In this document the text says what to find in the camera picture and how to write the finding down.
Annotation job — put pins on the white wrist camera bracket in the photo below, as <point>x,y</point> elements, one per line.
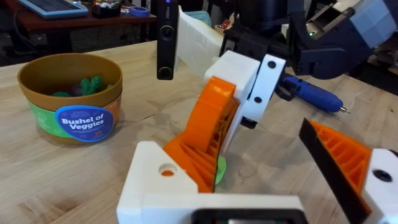
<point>196,43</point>

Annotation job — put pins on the blue edged flat keyboard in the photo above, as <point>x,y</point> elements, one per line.
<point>53,7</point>

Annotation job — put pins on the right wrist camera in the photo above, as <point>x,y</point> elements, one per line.
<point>167,40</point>

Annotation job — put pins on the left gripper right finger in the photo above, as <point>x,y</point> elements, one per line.
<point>348,174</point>

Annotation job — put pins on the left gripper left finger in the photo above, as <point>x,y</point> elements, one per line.
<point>149,174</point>

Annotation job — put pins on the green disc with holes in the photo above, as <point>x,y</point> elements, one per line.
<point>221,171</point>

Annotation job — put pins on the black tray of small items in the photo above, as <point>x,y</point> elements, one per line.
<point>105,7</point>

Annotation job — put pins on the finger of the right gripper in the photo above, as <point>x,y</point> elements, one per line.
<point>208,118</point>

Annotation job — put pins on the blue tape roll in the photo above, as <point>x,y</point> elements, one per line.
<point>140,11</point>

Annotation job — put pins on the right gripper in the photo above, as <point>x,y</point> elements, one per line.
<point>323,59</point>

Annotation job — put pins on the brown toy vegetable tub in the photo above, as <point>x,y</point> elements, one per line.
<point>62,102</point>

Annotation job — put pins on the brown wooden desk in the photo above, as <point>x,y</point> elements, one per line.
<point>77,22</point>

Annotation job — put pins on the blue electric screwdriver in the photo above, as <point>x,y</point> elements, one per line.
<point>314,95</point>

